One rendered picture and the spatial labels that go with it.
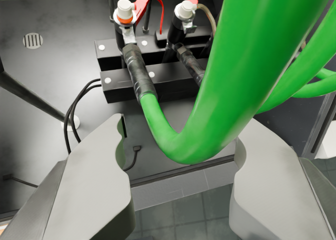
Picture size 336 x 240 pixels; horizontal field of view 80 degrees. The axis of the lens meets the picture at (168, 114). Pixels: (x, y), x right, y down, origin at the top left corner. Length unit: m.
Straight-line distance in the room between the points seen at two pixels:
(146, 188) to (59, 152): 0.23
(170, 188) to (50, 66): 0.40
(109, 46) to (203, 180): 0.30
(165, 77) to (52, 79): 0.29
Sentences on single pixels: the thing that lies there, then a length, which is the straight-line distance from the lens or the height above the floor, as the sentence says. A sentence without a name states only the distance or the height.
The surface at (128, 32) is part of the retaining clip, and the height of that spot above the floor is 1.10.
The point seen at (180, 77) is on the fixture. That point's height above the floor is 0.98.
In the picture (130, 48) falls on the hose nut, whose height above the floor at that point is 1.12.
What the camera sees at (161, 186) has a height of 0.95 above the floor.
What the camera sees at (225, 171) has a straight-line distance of 0.42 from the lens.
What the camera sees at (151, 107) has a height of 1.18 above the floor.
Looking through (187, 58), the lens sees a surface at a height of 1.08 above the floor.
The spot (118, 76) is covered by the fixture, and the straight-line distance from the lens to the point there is 0.38.
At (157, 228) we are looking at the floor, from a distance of 1.39.
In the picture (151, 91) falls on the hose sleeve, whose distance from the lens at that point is 0.17.
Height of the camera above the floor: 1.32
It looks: 73 degrees down
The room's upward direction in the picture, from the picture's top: 40 degrees clockwise
